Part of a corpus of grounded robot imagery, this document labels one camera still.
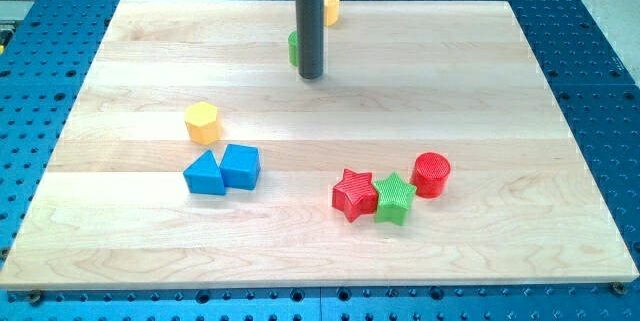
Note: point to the red star block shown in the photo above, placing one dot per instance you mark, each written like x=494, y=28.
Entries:
x=354, y=195

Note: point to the blue cube block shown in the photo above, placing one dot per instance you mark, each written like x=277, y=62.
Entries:
x=240, y=166

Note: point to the green star block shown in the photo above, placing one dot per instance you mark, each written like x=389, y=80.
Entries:
x=395, y=199

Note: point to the green block behind rod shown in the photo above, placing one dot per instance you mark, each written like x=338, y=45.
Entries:
x=292, y=42

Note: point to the light wooden board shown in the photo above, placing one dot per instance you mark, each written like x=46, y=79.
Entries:
x=458, y=78

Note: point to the red cylinder block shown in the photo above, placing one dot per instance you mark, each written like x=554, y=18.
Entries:
x=430, y=174

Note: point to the blue triangle block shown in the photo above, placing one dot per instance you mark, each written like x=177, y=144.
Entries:
x=204, y=176

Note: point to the yellow hexagon block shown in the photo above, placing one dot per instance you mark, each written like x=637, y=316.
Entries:
x=203, y=123

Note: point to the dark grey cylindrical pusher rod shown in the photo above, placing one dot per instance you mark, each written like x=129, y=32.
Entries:
x=310, y=38

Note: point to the yellow block behind rod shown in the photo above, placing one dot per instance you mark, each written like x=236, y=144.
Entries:
x=331, y=12

